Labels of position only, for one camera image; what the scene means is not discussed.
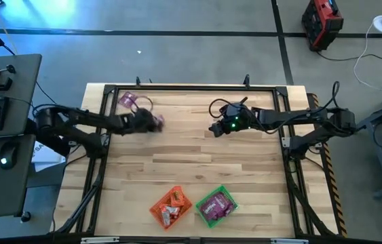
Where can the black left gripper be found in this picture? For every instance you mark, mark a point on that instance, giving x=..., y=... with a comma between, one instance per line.
x=138, y=122

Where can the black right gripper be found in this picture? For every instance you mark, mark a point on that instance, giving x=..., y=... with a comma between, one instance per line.
x=239, y=117

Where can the purple Skittles candy pack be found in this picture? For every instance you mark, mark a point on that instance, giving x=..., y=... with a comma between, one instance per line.
x=161, y=120
x=230, y=208
x=128, y=100
x=213, y=206

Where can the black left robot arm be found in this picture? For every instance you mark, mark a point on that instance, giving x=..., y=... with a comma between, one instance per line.
x=75, y=120

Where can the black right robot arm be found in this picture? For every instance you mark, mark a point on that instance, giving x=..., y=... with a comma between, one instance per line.
x=296, y=117

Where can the black table edge clamp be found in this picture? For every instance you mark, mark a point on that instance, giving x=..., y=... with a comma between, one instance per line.
x=246, y=80
x=138, y=80

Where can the orange plastic basket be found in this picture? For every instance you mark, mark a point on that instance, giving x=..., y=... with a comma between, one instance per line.
x=155, y=210

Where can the green plastic basket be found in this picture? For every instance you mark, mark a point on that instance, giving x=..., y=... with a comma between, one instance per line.
x=211, y=223

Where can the white cardboard box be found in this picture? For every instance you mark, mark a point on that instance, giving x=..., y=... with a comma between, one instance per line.
x=46, y=159

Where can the yellow black hazard strip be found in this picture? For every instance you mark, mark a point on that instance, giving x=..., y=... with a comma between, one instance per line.
x=328, y=169

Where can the grey desk top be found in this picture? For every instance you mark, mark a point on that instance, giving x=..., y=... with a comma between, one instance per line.
x=24, y=84

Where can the red and black toolbox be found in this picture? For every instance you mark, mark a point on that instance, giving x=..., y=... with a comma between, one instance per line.
x=321, y=22

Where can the black computer mouse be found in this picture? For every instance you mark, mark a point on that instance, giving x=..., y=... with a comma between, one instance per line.
x=7, y=154

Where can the black round knob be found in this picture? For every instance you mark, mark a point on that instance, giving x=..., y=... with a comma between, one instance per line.
x=25, y=216

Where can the black metal table frame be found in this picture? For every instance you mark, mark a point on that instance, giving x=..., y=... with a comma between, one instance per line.
x=194, y=88

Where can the silver metal bracket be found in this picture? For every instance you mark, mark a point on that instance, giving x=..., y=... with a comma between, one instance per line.
x=99, y=240
x=289, y=241

